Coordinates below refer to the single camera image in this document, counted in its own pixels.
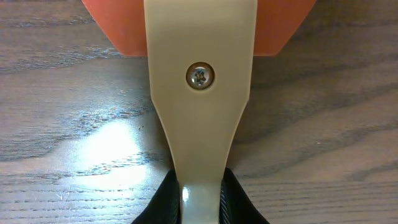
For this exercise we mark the orange scraper wooden handle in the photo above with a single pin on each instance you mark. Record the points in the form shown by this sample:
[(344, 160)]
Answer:
[(200, 56)]

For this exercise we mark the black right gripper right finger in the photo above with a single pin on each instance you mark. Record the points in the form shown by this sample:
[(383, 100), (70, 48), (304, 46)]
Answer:
[(235, 205)]

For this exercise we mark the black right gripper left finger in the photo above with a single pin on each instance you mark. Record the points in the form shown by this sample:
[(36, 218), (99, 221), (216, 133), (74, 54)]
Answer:
[(164, 207)]

